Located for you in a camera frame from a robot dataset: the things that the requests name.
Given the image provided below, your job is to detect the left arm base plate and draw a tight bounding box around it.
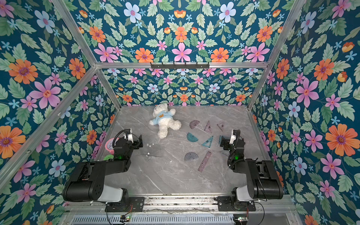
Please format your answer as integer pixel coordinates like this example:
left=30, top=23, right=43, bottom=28
left=106, top=197, right=145, bottom=213

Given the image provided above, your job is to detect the grey blue protractor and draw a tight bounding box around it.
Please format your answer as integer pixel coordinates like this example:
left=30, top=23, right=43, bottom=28
left=184, top=152, right=198, bottom=161

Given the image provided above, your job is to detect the white vent grille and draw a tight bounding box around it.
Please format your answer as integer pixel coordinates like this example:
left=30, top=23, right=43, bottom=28
left=71, top=214, right=235, bottom=225

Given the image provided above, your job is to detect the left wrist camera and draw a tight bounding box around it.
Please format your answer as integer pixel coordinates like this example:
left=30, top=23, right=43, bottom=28
left=124, top=128, right=134, bottom=143

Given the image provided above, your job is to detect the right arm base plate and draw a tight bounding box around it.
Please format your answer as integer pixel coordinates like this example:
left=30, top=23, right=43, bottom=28
left=214, top=196, right=256, bottom=212

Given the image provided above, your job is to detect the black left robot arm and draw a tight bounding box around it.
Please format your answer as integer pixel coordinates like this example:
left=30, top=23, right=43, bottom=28
left=62, top=128, right=143, bottom=206

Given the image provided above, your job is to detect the teal protractor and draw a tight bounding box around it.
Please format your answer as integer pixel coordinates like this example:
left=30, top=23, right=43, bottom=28
left=187, top=133, right=198, bottom=143

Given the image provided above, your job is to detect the purple straight ruler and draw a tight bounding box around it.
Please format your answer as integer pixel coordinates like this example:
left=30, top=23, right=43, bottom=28
left=198, top=151, right=212, bottom=173

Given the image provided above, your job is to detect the teal triangle ruler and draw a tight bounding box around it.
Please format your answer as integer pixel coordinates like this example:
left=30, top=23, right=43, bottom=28
left=201, top=136, right=213, bottom=149

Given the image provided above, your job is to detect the white teddy bear blue shirt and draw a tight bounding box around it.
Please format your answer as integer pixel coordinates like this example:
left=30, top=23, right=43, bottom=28
left=149, top=104, right=182, bottom=139

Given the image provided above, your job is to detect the purple wide triangle ruler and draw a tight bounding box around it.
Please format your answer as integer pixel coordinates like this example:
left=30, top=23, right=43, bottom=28
left=217, top=121, right=225, bottom=132

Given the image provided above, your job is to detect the green small jar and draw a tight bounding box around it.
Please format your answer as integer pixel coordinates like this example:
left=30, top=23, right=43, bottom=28
left=103, top=155, right=114, bottom=161

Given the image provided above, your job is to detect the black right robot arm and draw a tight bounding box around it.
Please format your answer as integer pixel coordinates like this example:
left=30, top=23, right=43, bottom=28
left=219, top=130, right=284, bottom=205

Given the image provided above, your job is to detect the black hook rail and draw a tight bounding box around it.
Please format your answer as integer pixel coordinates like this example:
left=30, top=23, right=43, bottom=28
left=150, top=62, right=210, bottom=69

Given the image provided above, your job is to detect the pink alarm clock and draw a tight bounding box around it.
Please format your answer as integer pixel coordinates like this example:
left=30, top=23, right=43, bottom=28
left=106, top=138, right=114, bottom=155

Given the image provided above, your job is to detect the purple protractor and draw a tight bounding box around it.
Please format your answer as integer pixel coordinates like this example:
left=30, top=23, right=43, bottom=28
left=189, top=120, right=200, bottom=129

